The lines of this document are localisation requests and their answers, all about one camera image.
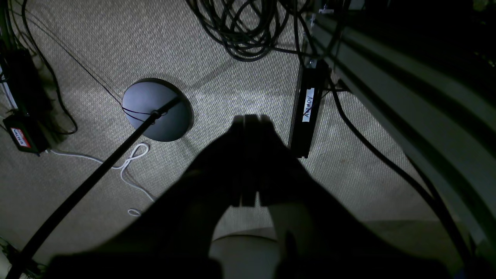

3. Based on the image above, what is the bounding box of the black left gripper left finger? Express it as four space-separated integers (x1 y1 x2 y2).
46 115 245 279

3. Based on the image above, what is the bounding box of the black box red label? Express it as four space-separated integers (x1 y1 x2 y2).
2 114 49 154

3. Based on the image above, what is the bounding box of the white cable on floor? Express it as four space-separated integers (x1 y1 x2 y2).
48 143 156 217

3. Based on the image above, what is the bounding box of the round black stand base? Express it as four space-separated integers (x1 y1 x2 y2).
122 78 194 142

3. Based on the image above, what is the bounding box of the thick black floor cable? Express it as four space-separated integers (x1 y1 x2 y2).
329 77 473 268

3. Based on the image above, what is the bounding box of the black stand pole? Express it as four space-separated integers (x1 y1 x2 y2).
6 97 181 279

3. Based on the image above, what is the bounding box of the coiled black cable bundle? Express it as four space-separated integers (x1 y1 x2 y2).
186 0 310 62

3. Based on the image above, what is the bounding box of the grey aluminium table frame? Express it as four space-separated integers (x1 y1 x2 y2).
308 5 495 250

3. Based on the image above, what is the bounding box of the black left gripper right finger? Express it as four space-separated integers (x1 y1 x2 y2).
243 115 450 279

